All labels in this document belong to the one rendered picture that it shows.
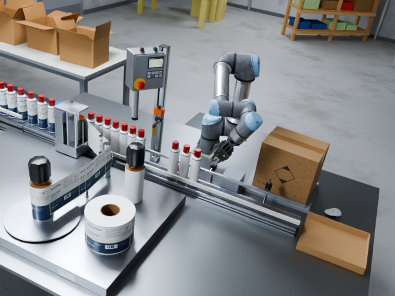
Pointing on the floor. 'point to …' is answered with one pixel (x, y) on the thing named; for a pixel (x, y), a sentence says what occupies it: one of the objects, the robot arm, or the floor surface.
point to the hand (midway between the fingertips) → (211, 161)
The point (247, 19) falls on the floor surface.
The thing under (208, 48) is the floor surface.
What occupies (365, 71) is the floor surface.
